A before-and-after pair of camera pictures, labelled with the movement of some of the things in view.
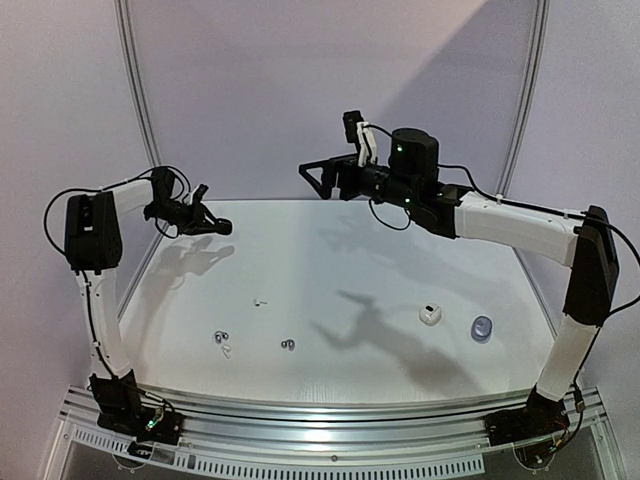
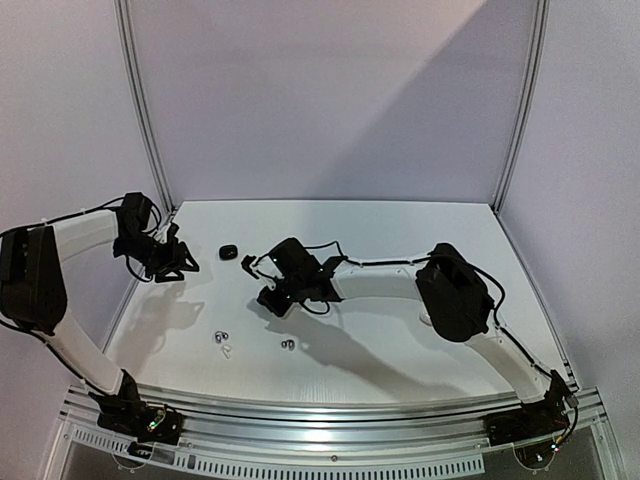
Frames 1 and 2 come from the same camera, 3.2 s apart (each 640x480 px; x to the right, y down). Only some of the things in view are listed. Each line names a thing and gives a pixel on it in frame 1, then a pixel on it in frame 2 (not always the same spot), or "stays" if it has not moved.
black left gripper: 197,223 to 173,256
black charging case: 223,226 to 228,252
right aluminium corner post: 542,11 stays
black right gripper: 343,176 to 262,278
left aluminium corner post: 135,81 stays
